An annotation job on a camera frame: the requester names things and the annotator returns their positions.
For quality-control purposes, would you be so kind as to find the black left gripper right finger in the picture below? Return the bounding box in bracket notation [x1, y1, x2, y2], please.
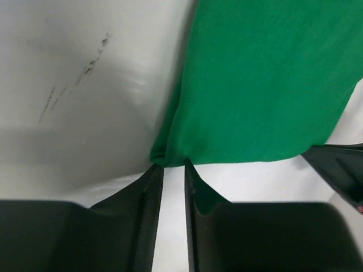
[184, 160, 362, 271]

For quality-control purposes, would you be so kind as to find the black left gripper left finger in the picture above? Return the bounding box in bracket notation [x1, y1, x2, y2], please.
[1, 165, 164, 271]

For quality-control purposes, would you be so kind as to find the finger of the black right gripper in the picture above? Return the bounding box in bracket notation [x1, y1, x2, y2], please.
[301, 143, 363, 214]

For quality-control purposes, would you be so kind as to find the green t shirt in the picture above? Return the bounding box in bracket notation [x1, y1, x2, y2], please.
[150, 1, 362, 167]

